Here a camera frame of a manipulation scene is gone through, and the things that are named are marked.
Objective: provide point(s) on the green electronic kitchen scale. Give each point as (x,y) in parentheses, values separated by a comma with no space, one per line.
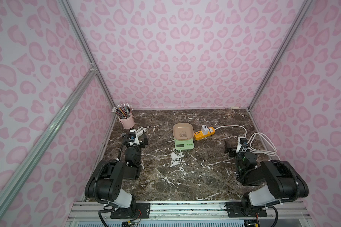
(184,144)

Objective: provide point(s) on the white usb charger adapter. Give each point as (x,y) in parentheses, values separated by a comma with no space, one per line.
(206,130)

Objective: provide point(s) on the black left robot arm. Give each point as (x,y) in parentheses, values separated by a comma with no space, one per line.
(105,185)

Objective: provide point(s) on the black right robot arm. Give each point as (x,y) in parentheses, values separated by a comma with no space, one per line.
(277,181)

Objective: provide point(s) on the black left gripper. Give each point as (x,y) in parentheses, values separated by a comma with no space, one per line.
(141,139)

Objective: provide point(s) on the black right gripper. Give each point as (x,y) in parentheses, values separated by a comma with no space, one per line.
(231,147)

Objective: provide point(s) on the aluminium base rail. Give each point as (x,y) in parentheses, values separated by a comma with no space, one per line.
(217,214)

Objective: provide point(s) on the pink pencil cup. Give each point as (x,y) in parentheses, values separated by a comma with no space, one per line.
(128,123)

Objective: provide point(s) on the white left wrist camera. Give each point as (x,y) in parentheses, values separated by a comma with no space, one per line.
(134,135)

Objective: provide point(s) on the white rectangular device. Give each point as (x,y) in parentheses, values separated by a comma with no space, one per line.
(141,131)

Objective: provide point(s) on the orange power strip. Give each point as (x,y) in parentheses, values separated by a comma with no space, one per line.
(198,135)

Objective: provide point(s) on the bundle of coloured pencils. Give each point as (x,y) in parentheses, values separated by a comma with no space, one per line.
(122,111)

